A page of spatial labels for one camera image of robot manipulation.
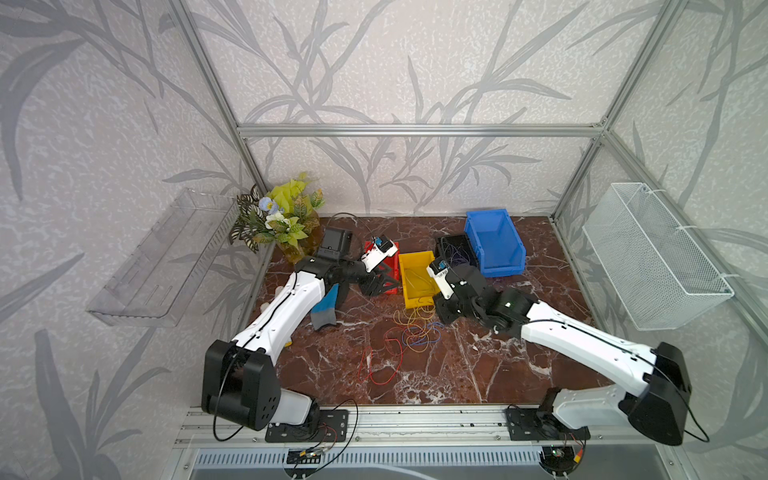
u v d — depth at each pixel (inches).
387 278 28.1
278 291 20.7
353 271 27.2
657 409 15.2
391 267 31.6
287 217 35.0
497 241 42.9
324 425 28.8
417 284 35.9
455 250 40.4
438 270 26.2
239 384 16.2
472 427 29.6
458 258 40.1
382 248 27.2
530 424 29.0
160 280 26.9
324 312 35.3
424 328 34.8
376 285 27.6
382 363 33.2
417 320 33.4
